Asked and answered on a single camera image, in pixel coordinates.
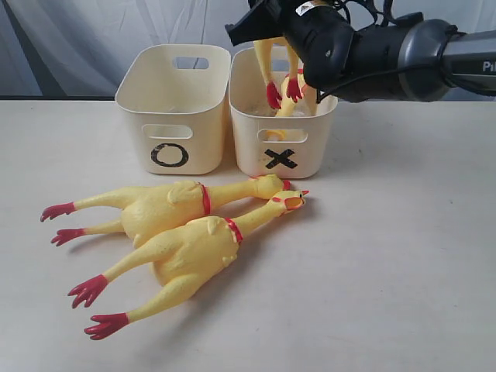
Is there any cream bin marked X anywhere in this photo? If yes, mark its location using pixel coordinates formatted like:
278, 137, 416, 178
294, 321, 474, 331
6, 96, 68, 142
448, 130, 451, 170
229, 48, 338, 179

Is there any cream bin marked O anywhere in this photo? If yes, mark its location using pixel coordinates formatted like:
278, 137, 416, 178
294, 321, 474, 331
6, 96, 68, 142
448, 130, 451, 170
115, 44, 231, 175

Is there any small yellow rubber chicken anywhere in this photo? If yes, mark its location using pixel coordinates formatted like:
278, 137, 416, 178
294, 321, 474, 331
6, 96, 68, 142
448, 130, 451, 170
267, 68, 317, 117

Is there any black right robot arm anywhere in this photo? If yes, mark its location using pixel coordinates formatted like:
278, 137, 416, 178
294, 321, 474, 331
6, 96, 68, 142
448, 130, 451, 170
226, 1, 495, 103

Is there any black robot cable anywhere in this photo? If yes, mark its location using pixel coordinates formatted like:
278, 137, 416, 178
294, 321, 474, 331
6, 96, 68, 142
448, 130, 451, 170
315, 0, 466, 104

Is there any white backdrop curtain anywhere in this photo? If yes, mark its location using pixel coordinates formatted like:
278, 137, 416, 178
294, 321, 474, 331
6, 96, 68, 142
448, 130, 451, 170
0, 0, 496, 102

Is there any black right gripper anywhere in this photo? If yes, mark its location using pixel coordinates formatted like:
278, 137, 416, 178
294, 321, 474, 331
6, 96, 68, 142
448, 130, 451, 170
224, 1, 360, 91

